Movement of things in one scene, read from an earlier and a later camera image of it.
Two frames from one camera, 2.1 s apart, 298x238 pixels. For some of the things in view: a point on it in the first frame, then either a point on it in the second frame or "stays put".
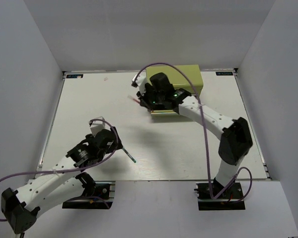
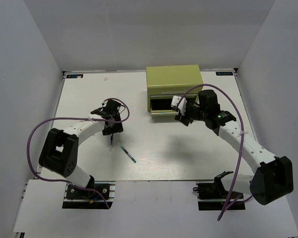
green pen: x=129 y=154 stays put
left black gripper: x=90 y=137 -> x=118 y=128
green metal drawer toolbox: x=178 y=80 stays put
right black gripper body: x=150 y=97 -> x=192 y=112
